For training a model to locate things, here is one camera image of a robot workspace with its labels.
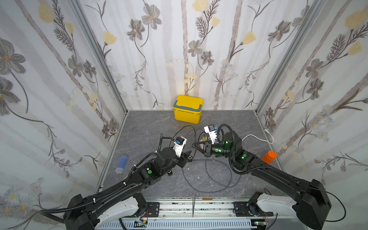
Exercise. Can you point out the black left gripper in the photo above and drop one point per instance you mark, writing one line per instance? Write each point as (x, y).
(184, 160)

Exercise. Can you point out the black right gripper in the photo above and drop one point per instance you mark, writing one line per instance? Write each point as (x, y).
(205, 148)

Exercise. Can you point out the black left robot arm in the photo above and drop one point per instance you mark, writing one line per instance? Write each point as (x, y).
(86, 213)

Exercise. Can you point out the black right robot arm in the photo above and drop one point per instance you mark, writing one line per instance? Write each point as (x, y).
(306, 200)

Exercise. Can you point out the yellow plastic storage box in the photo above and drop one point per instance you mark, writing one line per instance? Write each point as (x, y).
(188, 109)

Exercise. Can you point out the blue transparent bottle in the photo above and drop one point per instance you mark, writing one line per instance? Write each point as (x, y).
(121, 164)

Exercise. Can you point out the orange bottle cap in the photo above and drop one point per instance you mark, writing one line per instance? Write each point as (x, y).
(269, 157)

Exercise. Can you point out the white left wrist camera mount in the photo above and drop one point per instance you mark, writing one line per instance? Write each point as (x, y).
(179, 144)

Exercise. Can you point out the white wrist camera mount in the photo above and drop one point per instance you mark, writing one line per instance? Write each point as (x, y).
(212, 132)
(179, 144)

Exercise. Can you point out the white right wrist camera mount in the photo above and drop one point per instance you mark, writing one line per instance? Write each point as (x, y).
(212, 132)

